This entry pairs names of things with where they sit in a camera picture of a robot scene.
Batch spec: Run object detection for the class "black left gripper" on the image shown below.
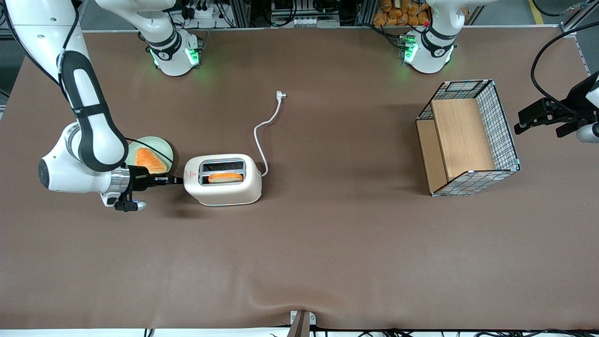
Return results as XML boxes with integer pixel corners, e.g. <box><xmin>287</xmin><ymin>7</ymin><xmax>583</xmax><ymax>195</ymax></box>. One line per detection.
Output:
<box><xmin>514</xmin><ymin>70</ymin><xmax>599</xmax><ymax>138</ymax></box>

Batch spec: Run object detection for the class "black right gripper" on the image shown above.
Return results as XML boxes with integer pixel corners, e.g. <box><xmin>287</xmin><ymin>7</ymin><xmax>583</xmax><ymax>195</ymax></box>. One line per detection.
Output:
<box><xmin>127</xmin><ymin>165</ymin><xmax>184</xmax><ymax>192</ymax></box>

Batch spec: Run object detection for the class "white two-slot toaster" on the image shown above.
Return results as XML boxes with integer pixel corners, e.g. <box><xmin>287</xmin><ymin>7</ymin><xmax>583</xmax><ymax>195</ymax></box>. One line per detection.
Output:
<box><xmin>183</xmin><ymin>154</ymin><xmax>263</xmax><ymax>206</ymax></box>

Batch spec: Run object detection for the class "triangular orange bread piece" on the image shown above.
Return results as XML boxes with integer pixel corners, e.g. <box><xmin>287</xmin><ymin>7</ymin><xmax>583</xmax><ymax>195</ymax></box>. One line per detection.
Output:
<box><xmin>135</xmin><ymin>147</ymin><xmax>168</xmax><ymax>175</ymax></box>

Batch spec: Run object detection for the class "light green round plate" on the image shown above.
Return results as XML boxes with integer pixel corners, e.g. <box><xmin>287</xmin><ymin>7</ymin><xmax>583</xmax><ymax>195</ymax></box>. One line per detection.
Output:
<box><xmin>125</xmin><ymin>136</ymin><xmax>175</xmax><ymax>175</ymax></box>

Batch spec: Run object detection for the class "wooden shelf insert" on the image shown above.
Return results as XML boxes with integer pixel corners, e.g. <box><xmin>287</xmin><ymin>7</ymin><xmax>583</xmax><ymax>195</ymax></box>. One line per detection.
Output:
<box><xmin>416</xmin><ymin>98</ymin><xmax>497</xmax><ymax>193</ymax></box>

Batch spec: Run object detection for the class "pile of orange bread rolls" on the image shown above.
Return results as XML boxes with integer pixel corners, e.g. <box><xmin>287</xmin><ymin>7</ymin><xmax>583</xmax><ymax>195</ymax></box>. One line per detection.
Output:
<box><xmin>373</xmin><ymin>0</ymin><xmax>431</xmax><ymax>27</ymax></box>

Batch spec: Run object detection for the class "white power strip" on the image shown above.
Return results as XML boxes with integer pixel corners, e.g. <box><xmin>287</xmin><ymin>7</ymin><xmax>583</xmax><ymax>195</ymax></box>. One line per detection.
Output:
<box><xmin>184</xmin><ymin>4</ymin><xmax>221</xmax><ymax>20</ymax></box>

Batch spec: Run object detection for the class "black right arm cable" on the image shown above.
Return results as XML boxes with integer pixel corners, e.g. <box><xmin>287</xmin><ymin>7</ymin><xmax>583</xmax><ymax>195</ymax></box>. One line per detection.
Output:
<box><xmin>0</xmin><ymin>0</ymin><xmax>177</xmax><ymax>176</ymax></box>

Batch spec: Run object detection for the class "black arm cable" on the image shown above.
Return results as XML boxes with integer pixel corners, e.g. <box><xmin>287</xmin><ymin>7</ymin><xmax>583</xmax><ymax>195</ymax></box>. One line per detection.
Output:
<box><xmin>0</xmin><ymin>0</ymin><xmax>177</xmax><ymax>176</ymax></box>
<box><xmin>530</xmin><ymin>21</ymin><xmax>599</xmax><ymax>117</ymax></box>

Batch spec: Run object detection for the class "wire mesh basket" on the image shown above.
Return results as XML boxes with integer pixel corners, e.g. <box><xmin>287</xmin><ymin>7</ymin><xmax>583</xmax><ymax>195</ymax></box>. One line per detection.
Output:
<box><xmin>416</xmin><ymin>80</ymin><xmax>521</xmax><ymax>197</ymax></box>

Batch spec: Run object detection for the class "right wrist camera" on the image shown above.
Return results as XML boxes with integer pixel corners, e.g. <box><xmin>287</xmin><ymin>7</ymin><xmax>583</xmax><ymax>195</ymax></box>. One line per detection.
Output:
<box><xmin>114</xmin><ymin>191</ymin><xmax>147</xmax><ymax>212</ymax></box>

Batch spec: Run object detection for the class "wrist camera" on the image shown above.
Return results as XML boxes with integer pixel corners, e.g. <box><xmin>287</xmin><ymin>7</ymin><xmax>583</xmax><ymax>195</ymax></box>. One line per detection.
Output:
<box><xmin>114</xmin><ymin>191</ymin><xmax>147</xmax><ymax>212</ymax></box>
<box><xmin>577</xmin><ymin>123</ymin><xmax>599</xmax><ymax>143</ymax></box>

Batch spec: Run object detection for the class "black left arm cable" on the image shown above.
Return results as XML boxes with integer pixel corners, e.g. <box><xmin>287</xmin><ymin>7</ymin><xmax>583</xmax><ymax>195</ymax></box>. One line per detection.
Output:
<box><xmin>530</xmin><ymin>21</ymin><xmax>599</xmax><ymax>117</ymax></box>

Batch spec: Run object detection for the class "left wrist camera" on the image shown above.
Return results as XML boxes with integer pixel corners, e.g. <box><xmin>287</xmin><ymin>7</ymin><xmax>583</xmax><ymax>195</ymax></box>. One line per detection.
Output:
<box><xmin>577</xmin><ymin>123</ymin><xmax>599</xmax><ymax>143</ymax></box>

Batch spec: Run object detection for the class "white toaster power cord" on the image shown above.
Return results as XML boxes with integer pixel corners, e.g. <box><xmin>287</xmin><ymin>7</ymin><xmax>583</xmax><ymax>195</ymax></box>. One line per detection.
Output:
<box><xmin>254</xmin><ymin>91</ymin><xmax>287</xmax><ymax>177</ymax></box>

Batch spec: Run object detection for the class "metal table edge bracket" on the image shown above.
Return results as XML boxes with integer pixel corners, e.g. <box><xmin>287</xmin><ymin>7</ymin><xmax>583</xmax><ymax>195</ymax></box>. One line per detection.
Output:
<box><xmin>289</xmin><ymin>310</ymin><xmax>317</xmax><ymax>337</ymax></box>

